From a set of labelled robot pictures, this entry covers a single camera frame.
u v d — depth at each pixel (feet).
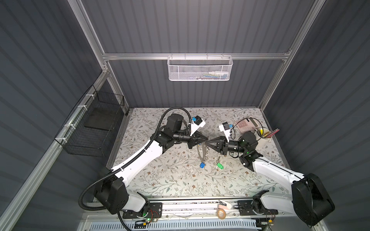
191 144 2.19
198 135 2.11
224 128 2.15
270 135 2.99
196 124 2.03
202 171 2.85
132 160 1.50
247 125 3.64
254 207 2.27
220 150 2.18
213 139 2.27
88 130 2.37
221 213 2.39
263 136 3.06
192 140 2.03
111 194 1.32
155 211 2.37
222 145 2.17
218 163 2.97
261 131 3.07
